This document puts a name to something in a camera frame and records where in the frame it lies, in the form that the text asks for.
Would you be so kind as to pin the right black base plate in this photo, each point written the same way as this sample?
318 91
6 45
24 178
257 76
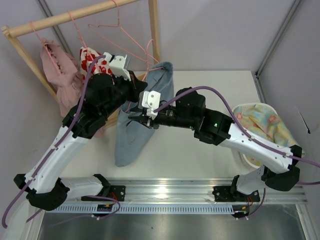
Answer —
229 194

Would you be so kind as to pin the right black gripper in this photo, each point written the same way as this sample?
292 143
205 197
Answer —
146 120

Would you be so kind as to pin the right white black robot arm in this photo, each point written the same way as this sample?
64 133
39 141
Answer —
188 110

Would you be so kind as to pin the white slotted cable duct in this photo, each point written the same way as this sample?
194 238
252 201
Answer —
93 208

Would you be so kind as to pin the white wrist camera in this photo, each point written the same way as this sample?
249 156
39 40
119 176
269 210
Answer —
118 65
149 101

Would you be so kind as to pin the wooden clothes rack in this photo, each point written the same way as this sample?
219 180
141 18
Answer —
13 33

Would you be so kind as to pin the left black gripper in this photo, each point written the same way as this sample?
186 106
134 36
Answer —
135 83

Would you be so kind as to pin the pink hanger with dress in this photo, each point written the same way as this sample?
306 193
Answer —
46 48

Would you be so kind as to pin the pink wire hanger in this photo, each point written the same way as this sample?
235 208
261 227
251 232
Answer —
148 64

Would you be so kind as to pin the red floral white garment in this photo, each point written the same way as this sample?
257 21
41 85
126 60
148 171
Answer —
86 56

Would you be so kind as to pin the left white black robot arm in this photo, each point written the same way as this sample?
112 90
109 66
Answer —
45 187

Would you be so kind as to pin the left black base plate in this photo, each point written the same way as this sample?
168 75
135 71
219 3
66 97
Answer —
116 192

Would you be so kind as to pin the light blue denim skirt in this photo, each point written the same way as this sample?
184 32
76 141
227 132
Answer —
131 136

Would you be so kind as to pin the pastel floral cloth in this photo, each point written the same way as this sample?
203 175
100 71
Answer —
262 120

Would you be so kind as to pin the pink dress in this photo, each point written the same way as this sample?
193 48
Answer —
69 85

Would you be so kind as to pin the aluminium mounting rail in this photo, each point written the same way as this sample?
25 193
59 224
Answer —
192 191

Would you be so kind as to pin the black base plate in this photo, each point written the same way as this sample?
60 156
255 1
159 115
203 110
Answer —
229 194
116 192

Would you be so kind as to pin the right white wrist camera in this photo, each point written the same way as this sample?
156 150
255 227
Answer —
149 101

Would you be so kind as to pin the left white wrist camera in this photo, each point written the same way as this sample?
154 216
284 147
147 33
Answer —
118 65

